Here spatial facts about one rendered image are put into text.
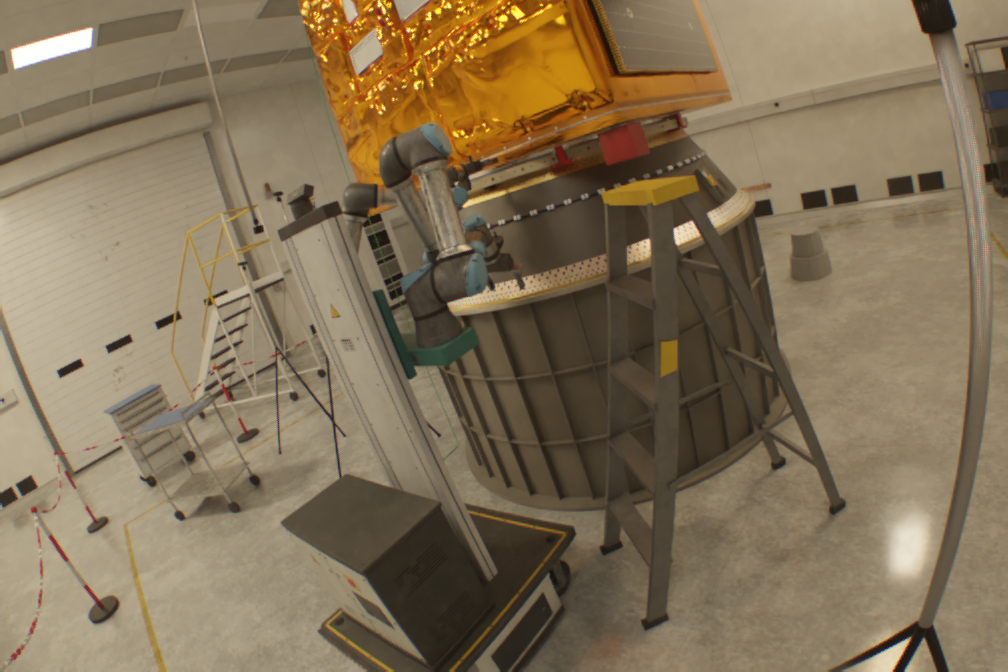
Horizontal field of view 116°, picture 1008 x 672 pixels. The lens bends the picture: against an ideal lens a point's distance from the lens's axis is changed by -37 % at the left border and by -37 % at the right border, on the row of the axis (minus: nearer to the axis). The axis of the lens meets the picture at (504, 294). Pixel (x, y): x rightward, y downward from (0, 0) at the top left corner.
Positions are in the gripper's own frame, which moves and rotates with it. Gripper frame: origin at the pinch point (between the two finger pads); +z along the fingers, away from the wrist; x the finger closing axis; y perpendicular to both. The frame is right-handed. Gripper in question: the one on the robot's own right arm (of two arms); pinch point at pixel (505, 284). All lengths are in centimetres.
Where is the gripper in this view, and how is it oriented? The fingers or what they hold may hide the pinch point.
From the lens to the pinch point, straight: 189.2
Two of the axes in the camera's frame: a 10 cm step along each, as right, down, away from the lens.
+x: 8.6, -0.4, -5.2
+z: 3.8, 7.2, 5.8
